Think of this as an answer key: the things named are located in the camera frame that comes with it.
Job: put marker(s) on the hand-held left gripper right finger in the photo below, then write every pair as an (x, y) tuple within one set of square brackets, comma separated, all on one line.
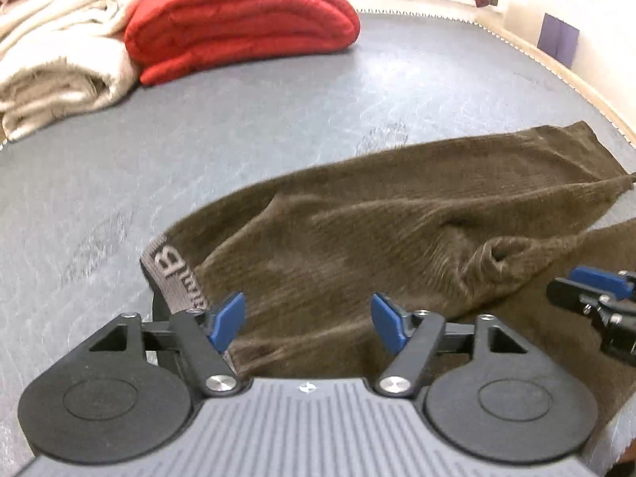
[(390, 323)]

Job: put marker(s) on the wooden bed frame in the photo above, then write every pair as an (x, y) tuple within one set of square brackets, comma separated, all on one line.
[(561, 69)]

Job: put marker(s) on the red folded quilt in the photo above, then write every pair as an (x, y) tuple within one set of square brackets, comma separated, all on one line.
[(238, 20)]

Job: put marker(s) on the cream folded blanket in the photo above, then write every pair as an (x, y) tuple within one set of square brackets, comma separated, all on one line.
[(59, 49)]

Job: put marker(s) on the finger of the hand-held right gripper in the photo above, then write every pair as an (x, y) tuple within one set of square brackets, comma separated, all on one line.
[(566, 290), (601, 280)]

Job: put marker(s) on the grey quilted mattress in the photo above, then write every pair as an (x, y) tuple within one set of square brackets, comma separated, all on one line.
[(248, 119)]

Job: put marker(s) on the purple paper sheet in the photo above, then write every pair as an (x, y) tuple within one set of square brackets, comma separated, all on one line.
[(559, 39)]

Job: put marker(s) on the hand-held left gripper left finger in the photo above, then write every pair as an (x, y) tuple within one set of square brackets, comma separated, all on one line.
[(226, 323)]

